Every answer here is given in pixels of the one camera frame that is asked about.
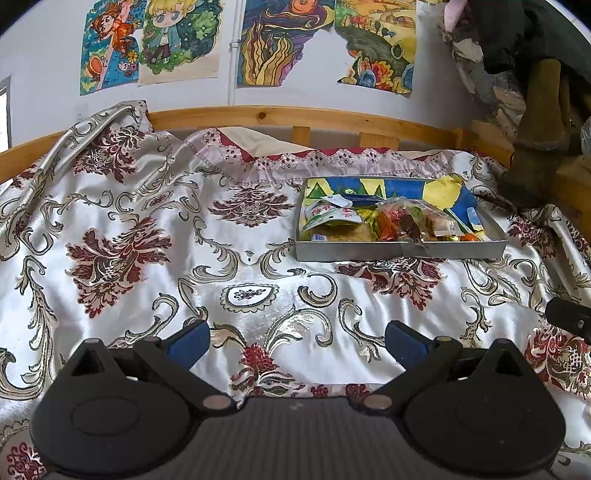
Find gold foil snack packet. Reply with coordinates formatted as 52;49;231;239
434;235;462;242

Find brown date snack packet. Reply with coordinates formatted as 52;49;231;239
400;214;423;243

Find orange red snack packet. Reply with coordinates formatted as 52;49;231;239
377;208;409;242

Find peanut brittle clear packet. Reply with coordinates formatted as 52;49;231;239
377;198;464;243

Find white red snack pouch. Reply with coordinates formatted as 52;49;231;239
301;203;363;232

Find small orange ball candy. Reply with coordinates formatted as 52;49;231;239
461;233;479;242

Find rice cracker clear packet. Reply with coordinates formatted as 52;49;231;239
311;223;377;242

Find blue white long packet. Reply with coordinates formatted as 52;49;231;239
318;194;407;208

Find floral satin bed cover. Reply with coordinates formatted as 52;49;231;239
1;101;590;479

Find grey tray with drawing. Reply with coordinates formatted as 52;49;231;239
295;175;507;262

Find brown hanging trousers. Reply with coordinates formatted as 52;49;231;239
500;59;570;208

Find cream pillow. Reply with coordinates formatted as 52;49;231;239
218;127;311;157

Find dark hanging clothes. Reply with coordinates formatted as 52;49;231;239
440;1;590;123

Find wooden bed rail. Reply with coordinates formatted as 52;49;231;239
0;104;591;232

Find orange girl wall drawing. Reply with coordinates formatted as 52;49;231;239
79;1;147;96

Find blond child wall drawing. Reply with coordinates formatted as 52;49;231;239
139;0;224;85

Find window frame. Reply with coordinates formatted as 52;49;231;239
0;77;11;152

